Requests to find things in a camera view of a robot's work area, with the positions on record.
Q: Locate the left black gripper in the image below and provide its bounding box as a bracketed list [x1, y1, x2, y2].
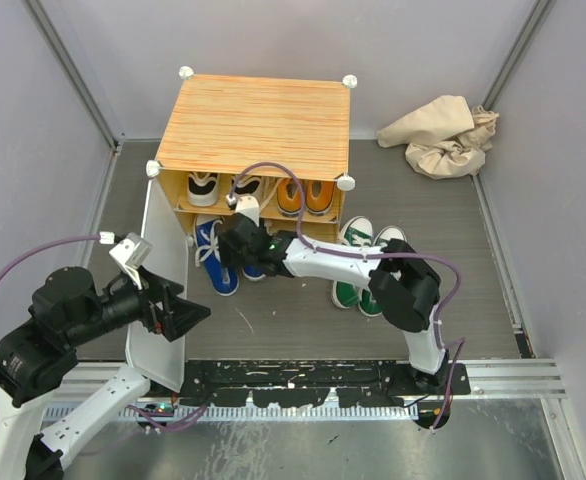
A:
[69, 258, 212, 344]

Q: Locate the blue sneaker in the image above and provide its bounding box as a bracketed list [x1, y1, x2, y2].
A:
[193, 214, 239, 296]
[242, 266, 266, 282]

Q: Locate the white translucent cabinet door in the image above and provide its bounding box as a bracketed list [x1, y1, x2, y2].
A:
[123, 179, 194, 394]

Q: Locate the black white sneaker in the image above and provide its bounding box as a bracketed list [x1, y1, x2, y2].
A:
[187, 172, 219, 207]
[232, 175, 264, 198]

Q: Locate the orange sneaker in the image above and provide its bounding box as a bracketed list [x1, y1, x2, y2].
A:
[305, 180, 335, 216]
[260, 178, 303, 218]

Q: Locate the green sneaker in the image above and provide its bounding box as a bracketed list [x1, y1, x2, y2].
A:
[358, 226, 406, 317]
[330, 215, 374, 309]

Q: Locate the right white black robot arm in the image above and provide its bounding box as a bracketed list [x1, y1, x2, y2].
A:
[215, 212, 461, 394]

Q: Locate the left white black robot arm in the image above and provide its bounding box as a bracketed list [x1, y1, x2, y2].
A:
[0, 267, 211, 479]

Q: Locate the wood grain shoe cabinet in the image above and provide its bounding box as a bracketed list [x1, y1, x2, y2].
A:
[143, 66, 358, 242]

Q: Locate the crumpled beige cloth bag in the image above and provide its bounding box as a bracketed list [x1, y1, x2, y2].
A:
[377, 95, 499, 180]

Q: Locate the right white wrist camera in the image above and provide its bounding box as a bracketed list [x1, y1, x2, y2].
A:
[226, 194, 260, 226]

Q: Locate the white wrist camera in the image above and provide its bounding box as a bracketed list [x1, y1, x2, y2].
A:
[226, 194, 260, 226]
[109, 232, 152, 290]

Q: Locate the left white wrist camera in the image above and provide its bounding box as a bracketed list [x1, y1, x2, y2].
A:
[109, 232, 152, 290]

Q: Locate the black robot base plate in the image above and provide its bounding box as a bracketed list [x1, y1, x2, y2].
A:
[177, 360, 471, 408]

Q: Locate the slotted grey cable duct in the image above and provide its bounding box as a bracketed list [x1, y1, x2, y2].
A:
[43, 402, 419, 422]

